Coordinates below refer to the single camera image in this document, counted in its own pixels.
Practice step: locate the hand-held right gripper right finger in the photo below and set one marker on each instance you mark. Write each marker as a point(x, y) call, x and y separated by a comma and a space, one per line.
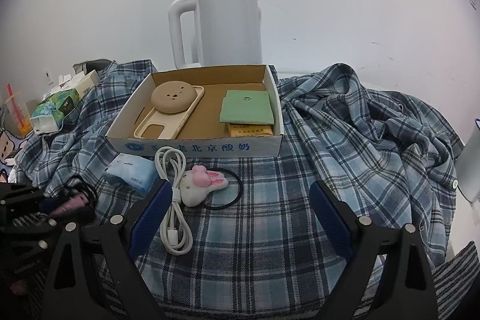
point(332, 220)

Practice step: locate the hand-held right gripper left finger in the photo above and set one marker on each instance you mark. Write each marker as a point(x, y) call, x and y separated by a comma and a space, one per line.
point(150, 218)

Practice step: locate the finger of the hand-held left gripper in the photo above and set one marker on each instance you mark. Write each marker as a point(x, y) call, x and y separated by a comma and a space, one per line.
point(22, 193)
point(37, 226)

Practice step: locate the pink hair accessory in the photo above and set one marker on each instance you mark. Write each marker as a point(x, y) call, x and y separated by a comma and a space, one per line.
point(71, 205)

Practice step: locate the shallow cardboard box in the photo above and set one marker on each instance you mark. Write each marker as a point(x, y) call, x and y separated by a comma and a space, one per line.
point(195, 148)

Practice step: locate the beige phone case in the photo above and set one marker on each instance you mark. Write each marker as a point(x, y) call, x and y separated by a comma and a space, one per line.
point(178, 118)

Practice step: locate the yellow cigarette pack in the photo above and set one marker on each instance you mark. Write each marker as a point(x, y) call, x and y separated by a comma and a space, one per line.
point(249, 131)

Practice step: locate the round beige animal-face pad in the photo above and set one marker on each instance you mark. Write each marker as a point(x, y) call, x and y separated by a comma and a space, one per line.
point(172, 97)

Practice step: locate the green cloth pouch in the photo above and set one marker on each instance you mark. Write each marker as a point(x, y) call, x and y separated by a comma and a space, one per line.
point(245, 110)

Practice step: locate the person's left hand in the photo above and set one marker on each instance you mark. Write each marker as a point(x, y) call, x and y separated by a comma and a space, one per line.
point(17, 288)

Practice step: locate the cartoon printed bag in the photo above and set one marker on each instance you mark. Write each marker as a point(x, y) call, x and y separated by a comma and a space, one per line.
point(9, 147)

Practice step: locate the light blue tissue pack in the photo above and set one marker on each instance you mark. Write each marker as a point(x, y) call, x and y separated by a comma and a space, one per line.
point(131, 170)

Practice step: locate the blue plaid shirt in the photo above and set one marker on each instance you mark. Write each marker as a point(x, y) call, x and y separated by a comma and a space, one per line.
point(300, 173)

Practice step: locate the clear cup with orange stick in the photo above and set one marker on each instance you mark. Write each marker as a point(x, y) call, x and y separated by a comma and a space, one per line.
point(17, 110)

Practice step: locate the green patterned tissue pack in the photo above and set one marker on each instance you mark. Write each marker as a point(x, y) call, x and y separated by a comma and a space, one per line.
point(60, 102)

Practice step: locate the small white box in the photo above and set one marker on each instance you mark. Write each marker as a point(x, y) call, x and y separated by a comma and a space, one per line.
point(67, 81)

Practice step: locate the cream cardboard box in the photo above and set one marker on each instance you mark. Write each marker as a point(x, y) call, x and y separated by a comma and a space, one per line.
point(88, 82)

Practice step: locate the grey striped cloth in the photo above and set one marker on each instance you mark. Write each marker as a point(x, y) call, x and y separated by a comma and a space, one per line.
point(457, 278)

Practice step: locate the white enamel mug blue rim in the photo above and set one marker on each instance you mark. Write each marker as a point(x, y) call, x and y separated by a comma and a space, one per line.
point(468, 170)

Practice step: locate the grey fabric bag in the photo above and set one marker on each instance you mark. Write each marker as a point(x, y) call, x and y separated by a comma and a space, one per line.
point(93, 64)

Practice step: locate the white electric kettle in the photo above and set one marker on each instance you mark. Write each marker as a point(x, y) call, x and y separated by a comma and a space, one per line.
point(228, 31)

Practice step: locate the white wall socket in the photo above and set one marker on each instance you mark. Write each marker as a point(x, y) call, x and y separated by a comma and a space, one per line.
point(48, 75)

